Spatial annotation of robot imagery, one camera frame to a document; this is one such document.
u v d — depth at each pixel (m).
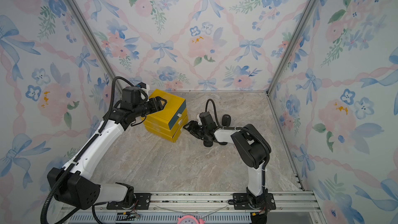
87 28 0.84
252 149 0.52
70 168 0.40
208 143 0.92
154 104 0.68
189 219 0.68
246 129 0.55
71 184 0.39
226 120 1.01
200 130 0.83
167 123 0.77
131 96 0.57
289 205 0.74
